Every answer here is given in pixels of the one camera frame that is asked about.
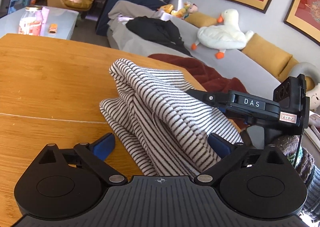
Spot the dark red fleece jacket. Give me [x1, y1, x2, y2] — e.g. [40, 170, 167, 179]
[147, 53, 251, 132]

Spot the glass candy jar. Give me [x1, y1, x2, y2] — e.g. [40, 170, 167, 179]
[18, 6, 43, 36]

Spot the black jacket on sofa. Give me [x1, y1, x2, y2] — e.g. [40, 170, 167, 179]
[125, 16, 191, 57]

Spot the beige blanket on sofa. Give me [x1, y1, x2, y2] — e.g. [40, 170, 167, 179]
[108, 0, 163, 20]

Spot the colourful plush doll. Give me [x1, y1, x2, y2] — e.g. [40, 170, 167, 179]
[171, 2, 198, 19]

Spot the white round plush face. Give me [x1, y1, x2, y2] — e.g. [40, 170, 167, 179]
[306, 83, 320, 110]

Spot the yellow plush toy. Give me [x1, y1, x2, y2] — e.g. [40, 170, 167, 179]
[158, 4, 174, 14]

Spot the yellow sofa cushion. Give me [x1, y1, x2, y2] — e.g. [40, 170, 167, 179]
[185, 12, 217, 28]
[241, 33, 301, 83]

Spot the white plush goose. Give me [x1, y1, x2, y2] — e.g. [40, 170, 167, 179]
[191, 9, 254, 59]

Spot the grey sofa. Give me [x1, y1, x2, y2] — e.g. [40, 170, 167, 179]
[107, 12, 280, 100]

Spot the red framed picture right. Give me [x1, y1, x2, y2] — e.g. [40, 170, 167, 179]
[284, 0, 319, 45]

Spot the floral white cloth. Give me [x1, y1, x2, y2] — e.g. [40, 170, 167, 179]
[305, 111, 320, 149]

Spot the orange small packet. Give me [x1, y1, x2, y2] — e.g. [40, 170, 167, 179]
[48, 23, 57, 34]

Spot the white coffee table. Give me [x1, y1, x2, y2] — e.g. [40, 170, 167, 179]
[1, 7, 79, 40]

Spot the grey neck pillow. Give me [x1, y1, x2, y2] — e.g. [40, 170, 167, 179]
[288, 62, 319, 91]

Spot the striped grey white sweater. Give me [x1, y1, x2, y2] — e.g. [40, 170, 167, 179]
[100, 59, 241, 177]

